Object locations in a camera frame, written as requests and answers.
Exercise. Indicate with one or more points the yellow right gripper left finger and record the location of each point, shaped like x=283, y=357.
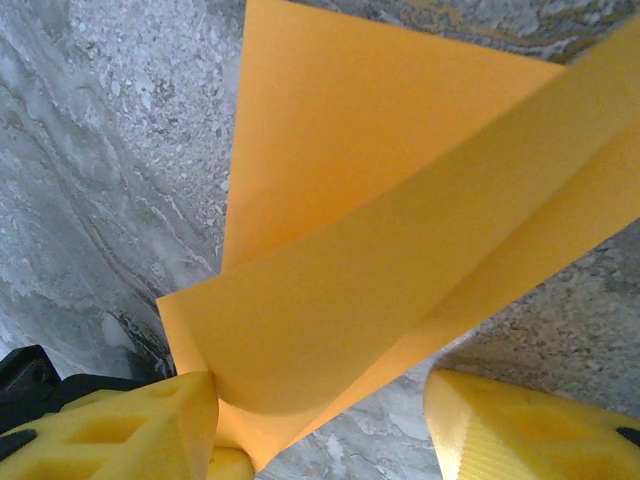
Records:
x=125, y=440

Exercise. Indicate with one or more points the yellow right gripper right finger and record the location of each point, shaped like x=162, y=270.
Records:
x=525, y=440

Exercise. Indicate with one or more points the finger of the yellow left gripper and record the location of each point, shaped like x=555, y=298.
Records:
x=232, y=465

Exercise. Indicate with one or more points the orange paper sheet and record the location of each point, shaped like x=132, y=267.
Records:
x=350, y=250

